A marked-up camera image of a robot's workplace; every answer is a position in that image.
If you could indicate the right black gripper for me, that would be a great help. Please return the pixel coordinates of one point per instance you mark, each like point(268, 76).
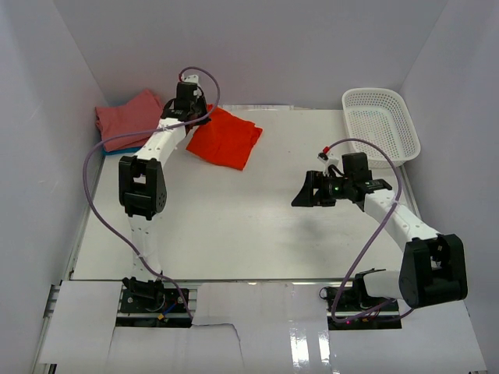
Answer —
point(314, 180)

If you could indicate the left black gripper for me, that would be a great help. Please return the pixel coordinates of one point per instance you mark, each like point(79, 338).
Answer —
point(201, 100)

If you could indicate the orange t shirt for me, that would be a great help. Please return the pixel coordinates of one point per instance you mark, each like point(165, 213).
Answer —
point(225, 141)

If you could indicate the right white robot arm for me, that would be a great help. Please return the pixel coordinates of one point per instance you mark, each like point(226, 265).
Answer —
point(433, 265)

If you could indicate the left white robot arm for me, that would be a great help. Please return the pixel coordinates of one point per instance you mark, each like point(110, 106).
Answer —
point(142, 188)

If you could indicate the folded pink t shirt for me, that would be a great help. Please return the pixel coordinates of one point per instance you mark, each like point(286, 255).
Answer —
point(141, 113)

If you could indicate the papers at back edge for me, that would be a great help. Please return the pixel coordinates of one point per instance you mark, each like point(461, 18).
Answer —
point(259, 107)

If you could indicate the folded blue t shirt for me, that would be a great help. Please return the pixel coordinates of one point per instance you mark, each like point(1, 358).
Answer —
point(122, 151)

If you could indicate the white plastic basket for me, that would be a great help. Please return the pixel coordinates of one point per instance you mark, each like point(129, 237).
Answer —
point(381, 117)

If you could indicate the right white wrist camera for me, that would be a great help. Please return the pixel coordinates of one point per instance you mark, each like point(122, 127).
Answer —
point(329, 160)

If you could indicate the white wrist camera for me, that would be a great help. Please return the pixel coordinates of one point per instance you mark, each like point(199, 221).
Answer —
point(194, 81)
point(329, 160)

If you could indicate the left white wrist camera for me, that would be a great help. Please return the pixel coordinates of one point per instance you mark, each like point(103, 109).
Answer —
point(194, 81)

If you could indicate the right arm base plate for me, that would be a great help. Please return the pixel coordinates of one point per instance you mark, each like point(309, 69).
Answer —
point(354, 300)

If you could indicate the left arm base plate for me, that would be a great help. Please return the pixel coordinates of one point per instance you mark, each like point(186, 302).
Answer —
point(165, 309)

